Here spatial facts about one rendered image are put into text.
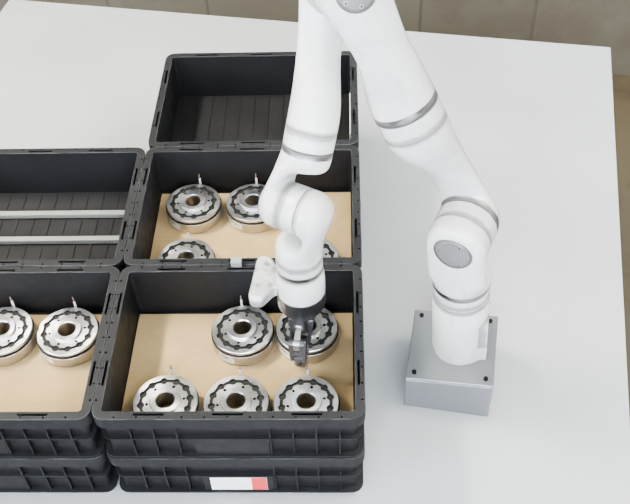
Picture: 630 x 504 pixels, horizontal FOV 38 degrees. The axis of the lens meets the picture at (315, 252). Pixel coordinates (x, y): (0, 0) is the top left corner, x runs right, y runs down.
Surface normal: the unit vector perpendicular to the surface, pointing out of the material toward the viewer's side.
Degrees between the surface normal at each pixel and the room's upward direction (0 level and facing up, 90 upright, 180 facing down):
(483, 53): 0
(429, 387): 90
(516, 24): 90
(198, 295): 90
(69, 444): 90
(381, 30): 75
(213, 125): 0
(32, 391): 0
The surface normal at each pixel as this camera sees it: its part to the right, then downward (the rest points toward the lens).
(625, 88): -0.03, -0.68
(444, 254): -0.52, 0.70
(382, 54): 0.23, 0.55
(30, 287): -0.02, 0.73
